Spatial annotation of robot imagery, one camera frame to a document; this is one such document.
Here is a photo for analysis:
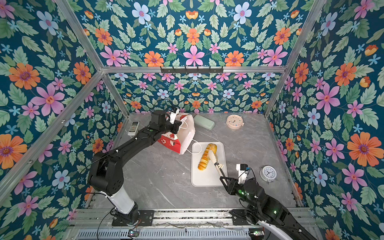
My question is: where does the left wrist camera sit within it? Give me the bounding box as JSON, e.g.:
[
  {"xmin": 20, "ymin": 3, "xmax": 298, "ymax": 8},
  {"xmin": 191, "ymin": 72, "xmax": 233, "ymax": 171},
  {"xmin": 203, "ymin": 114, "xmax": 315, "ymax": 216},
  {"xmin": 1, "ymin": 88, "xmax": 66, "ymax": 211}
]
[{"xmin": 169, "ymin": 107, "xmax": 180, "ymax": 124}]

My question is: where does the long twisted fake bread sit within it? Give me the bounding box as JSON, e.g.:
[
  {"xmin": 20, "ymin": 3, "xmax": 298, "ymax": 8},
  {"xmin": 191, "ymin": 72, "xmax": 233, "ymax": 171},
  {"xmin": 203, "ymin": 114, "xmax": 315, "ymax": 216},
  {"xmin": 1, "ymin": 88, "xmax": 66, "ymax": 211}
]
[{"xmin": 198, "ymin": 144, "xmax": 218, "ymax": 171}]

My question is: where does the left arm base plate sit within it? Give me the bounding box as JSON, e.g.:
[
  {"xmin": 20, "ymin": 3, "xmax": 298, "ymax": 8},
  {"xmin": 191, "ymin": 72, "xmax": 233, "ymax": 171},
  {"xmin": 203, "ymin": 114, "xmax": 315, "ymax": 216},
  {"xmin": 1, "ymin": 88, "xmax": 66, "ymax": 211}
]
[{"xmin": 112, "ymin": 210, "xmax": 155, "ymax": 227}]

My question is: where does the white round alarm clock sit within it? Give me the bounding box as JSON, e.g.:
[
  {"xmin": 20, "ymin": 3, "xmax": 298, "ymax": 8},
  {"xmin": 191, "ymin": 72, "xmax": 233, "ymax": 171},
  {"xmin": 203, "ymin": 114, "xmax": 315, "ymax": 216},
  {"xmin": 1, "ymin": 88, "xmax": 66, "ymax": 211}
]
[{"xmin": 260, "ymin": 166, "xmax": 277, "ymax": 183}]

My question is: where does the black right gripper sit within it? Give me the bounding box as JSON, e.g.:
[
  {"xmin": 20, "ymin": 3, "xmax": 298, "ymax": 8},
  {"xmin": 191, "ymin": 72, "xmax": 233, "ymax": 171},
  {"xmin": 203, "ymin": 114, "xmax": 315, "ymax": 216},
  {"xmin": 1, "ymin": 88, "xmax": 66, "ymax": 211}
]
[{"xmin": 219, "ymin": 177, "xmax": 260, "ymax": 211}]

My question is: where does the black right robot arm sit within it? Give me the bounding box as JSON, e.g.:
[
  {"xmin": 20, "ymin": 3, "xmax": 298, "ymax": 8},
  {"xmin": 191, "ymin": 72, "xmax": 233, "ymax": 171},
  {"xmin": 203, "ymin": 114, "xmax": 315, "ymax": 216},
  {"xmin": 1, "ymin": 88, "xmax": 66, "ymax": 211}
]
[{"xmin": 208, "ymin": 150, "xmax": 315, "ymax": 240}]

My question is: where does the white plastic tray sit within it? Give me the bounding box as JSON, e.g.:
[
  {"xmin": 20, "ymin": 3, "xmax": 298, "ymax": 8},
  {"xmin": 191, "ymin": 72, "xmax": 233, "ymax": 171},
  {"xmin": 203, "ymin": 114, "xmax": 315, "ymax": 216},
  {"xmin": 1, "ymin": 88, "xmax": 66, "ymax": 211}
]
[{"xmin": 191, "ymin": 142, "xmax": 228, "ymax": 187}]

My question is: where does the white red paper bag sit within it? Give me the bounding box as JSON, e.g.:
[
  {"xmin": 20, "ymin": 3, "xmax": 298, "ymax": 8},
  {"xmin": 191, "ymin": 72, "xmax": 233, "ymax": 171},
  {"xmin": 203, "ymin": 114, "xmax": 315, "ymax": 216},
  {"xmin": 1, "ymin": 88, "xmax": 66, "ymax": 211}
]
[{"xmin": 158, "ymin": 113, "xmax": 196, "ymax": 155}]

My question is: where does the white remote control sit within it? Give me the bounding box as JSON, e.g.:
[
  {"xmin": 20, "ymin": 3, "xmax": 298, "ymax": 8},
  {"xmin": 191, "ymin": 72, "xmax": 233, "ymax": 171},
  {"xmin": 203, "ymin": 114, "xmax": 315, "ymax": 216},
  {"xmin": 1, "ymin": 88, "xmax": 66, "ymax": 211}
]
[{"xmin": 128, "ymin": 121, "xmax": 140, "ymax": 136}]

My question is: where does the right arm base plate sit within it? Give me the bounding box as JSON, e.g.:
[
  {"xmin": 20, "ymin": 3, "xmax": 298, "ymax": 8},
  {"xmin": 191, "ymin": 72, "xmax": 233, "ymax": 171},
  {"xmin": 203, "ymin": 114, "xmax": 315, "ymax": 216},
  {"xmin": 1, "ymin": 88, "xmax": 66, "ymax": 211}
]
[{"xmin": 229, "ymin": 209, "xmax": 263, "ymax": 226}]

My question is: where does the beige round alarm clock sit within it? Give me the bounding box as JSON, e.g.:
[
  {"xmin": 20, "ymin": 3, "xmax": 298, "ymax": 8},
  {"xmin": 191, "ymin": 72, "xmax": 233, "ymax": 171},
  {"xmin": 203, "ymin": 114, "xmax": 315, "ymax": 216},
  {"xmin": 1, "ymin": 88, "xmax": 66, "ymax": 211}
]
[{"xmin": 226, "ymin": 115, "xmax": 244, "ymax": 130}]

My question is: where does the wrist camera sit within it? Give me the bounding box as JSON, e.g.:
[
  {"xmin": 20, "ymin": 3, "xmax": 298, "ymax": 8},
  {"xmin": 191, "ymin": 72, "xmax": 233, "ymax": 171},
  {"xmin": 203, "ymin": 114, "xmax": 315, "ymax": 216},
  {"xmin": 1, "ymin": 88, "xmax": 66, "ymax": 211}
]
[
  {"xmin": 169, "ymin": 107, "xmax": 180, "ymax": 124},
  {"xmin": 236, "ymin": 164, "xmax": 250, "ymax": 183}
]

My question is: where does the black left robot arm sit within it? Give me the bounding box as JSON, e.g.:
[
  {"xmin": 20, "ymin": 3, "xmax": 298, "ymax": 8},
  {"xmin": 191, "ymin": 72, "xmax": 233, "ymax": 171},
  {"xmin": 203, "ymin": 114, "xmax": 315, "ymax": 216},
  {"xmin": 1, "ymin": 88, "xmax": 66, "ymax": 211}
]
[{"xmin": 88, "ymin": 107, "xmax": 182, "ymax": 226}]

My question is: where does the black hook rail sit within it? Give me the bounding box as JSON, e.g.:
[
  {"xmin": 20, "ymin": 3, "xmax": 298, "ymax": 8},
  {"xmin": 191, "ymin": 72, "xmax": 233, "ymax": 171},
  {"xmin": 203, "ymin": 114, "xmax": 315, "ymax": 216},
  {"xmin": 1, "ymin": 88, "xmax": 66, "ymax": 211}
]
[{"xmin": 160, "ymin": 67, "xmax": 224, "ymax": 74}]

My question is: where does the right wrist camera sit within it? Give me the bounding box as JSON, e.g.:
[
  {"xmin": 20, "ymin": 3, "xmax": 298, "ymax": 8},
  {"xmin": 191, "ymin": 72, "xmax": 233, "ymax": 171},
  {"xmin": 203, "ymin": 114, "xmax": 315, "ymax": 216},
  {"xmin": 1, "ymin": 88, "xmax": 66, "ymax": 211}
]
[{"xmin": 236, "ymin": 164, "xmax": 250, "ymax": 183}]

